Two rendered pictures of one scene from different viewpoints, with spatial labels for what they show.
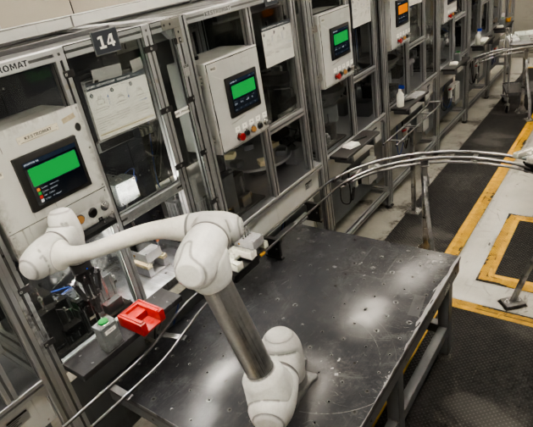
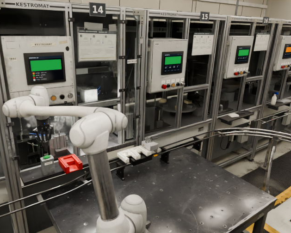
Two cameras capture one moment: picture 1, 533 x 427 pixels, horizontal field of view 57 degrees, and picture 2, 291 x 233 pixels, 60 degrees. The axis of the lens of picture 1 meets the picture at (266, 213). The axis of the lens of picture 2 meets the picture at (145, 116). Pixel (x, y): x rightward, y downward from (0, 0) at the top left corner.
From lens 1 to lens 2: 0.45 m
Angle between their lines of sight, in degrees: 14
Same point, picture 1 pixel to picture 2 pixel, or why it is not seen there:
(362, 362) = not seen: outside the picture
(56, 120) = (55, 41)
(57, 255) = (23, 107)
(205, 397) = (84, 222)
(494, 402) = not seen: outside the picture
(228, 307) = (97, 166)
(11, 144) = (26, 45)
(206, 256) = (89, 128)
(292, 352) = (137, 213)
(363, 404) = not seen: outside the picture
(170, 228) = (86, 112)
